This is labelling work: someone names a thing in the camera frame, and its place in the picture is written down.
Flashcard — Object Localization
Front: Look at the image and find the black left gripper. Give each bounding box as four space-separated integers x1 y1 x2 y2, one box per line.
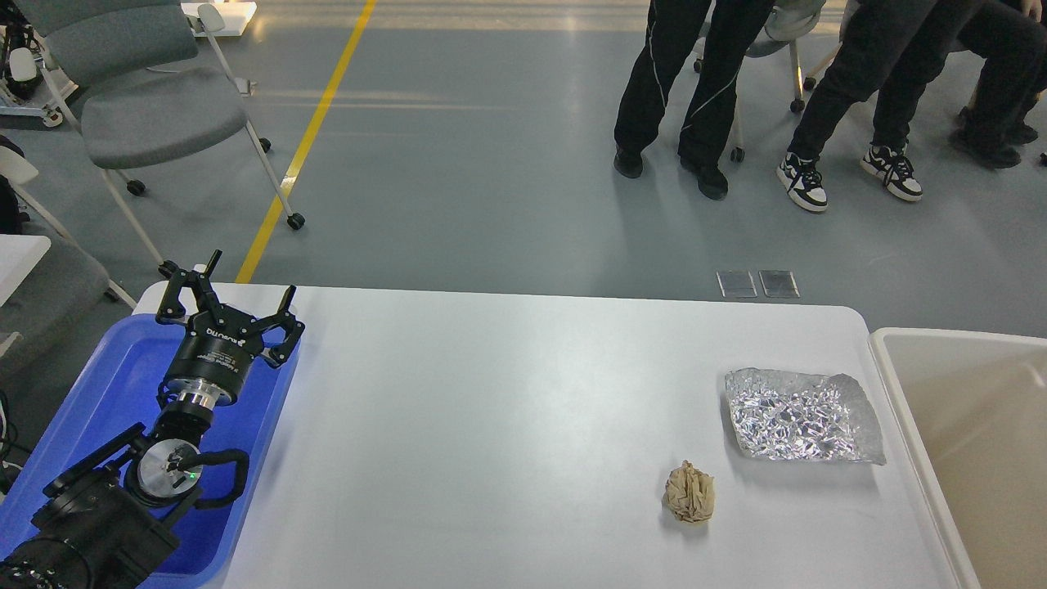
155 251 306 407

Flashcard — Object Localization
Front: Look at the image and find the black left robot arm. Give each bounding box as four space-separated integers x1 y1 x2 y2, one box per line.
2 251 304 588

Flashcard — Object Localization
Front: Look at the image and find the blue plastic tray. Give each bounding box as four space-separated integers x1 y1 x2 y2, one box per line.
1 314 299 588

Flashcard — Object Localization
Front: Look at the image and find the grey chair far left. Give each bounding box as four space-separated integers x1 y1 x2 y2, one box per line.
1 137 137 380

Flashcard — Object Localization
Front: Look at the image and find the white small table edge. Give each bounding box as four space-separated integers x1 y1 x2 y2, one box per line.
1 234 52 305

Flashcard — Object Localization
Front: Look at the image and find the grey office chair left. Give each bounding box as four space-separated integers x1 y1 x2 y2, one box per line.
16 1 304 263

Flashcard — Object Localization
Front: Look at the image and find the crumpled brown paper ball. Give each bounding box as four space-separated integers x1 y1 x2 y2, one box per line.
663 460 717 524

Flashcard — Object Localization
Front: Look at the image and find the left metal floor plate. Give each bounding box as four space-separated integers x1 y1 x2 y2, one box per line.
717 271 757 299

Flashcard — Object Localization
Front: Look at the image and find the metal floor plate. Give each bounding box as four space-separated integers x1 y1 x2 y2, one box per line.
717 271 757 299
758 271 801 299

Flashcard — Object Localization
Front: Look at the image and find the right metal floor plate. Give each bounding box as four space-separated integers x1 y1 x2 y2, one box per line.
758 271 801 299

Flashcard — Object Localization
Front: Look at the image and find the crumpled aluminium foil sheet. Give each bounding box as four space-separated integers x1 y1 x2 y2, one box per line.
723 366 887 465

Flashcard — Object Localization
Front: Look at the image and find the walking person in black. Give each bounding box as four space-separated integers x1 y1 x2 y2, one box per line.
612 0 774 201

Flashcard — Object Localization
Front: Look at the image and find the grey chair top right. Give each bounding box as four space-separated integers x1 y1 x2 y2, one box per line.
692 1 834 163

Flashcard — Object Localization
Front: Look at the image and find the person with white sneakers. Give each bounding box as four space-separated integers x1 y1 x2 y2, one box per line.
776 1 983 213

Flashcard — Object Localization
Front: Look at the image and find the beige plastic bin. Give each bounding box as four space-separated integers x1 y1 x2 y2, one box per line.
871 329 1046 588

